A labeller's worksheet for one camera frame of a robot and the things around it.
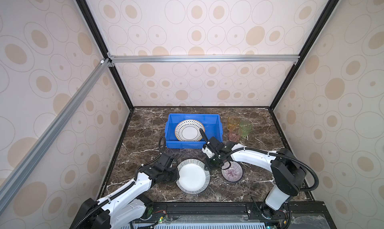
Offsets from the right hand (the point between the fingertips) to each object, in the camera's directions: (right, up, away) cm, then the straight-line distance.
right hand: (206, 168), depth 85 cm
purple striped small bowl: (+14, -1, -2) cm, 14 cm away
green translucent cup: (+30, +23, +23) cm, 44 cm away
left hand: (-12, -3, -4) cm, 13 cm away
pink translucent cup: (+21, +17, +19) cm, 33 cm away
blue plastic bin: (+7, +25, +24) cm, 36 cm away
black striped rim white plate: (-7, -5, -2) cm, 8 cm away
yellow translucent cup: (+21, +25, +22) cm, 40 cm away
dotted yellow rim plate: (-10, +20, +19) cm, 30 cm away
